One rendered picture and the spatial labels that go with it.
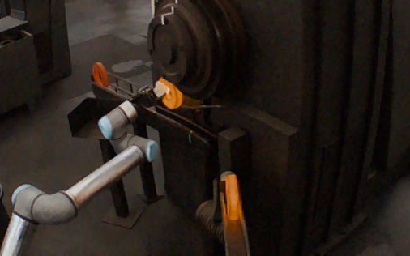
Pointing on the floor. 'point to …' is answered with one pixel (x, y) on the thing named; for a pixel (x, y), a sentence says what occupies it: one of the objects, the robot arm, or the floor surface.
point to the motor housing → (213, 244)
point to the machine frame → (296, 121)
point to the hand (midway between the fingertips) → (169, 87)
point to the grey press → (43, 20)
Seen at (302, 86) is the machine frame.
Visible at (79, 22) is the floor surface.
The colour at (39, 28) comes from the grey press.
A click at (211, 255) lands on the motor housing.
